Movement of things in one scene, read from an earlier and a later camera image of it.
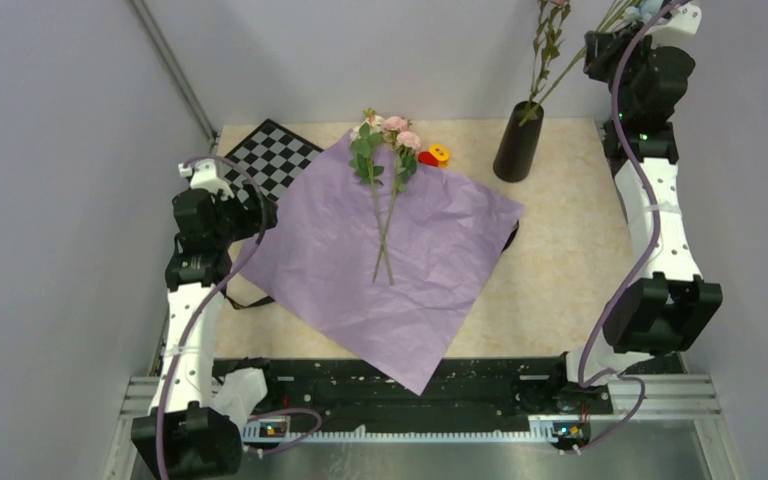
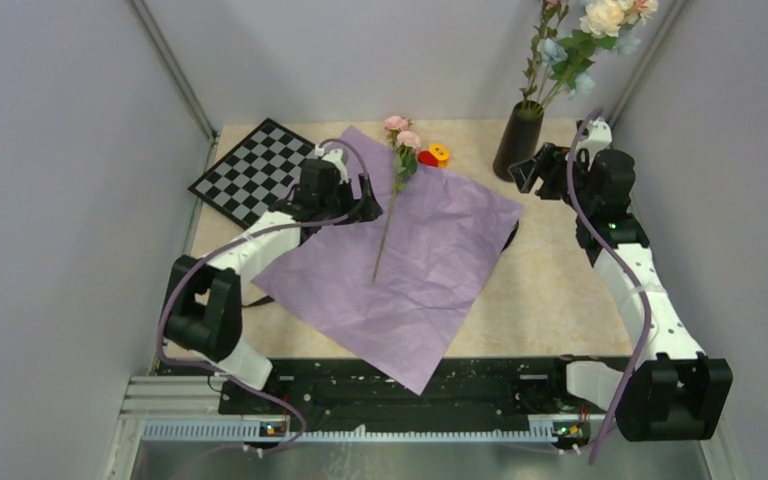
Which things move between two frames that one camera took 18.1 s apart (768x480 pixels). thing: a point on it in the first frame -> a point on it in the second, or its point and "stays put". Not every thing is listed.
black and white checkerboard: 269,155 stays put
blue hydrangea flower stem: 626,12 -> 551,52
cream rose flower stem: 366,133 -> 600,23
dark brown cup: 514,159 stays put
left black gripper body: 235,221 -> 339,202
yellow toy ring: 441,153 stays put
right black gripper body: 635,54 -> 554,162
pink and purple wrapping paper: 314,248 stays put
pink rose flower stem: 406,144 stays put
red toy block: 427,158 stays put
